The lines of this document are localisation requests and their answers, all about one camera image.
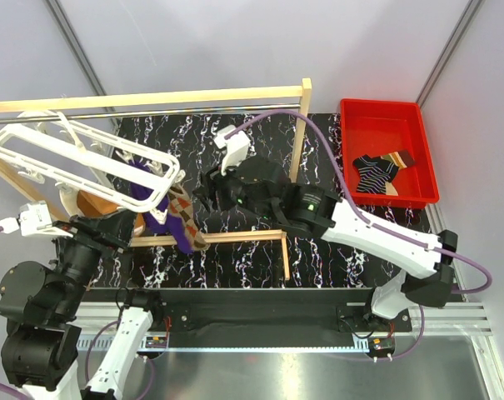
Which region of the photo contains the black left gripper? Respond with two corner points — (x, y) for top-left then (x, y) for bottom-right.
(51, 202), (140, 316)

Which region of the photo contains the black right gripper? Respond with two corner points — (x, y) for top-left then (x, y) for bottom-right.
(192, 149), (278, 223)

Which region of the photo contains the beige argyle sock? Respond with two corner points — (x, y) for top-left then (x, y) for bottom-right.
(167, 183), (209, 253)

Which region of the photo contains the purple sock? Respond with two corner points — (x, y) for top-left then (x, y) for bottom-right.
(127, 160), (193, 254)

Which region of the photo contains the white plastic clip hanger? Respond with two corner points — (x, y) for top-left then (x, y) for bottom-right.
(0, 110), (184, 213)

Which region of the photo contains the brown orange striped sock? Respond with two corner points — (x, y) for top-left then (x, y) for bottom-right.
(385, 149), (416, 169)

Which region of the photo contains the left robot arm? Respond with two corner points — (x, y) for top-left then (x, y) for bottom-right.
(0, 202), (165, 399)

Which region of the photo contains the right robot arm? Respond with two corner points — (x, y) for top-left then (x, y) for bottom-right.
(193, 156), (457, 331)

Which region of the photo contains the black marble pattern mat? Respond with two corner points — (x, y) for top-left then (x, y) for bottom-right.
(84, 112), (463, 290)

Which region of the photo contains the metal hanging rod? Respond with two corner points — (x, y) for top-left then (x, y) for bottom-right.
(0, 103), (300, 125)

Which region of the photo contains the black striped sock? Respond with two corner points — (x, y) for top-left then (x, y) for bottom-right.
(352, 155), (400, 196)

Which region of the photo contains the red plastic bin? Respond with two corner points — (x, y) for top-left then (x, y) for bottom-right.
(340, 98), (440, 209)

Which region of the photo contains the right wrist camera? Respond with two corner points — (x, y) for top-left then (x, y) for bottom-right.
(214, 125), (251, 176)

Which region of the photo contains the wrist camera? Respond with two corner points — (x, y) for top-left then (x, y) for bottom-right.
(214, 125), (251, 176)
(0, 201), (72, 238)

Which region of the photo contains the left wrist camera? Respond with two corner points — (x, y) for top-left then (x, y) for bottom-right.
(0, 201), (72, 238)

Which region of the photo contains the wooden clothes rack frame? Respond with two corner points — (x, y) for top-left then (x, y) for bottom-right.
(0, 77), (313, 283)

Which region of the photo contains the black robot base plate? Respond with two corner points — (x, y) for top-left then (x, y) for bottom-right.
(159, 288), (412, 351)

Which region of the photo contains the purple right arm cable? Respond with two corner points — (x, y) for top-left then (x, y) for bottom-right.
(224, 110), (494, 362)

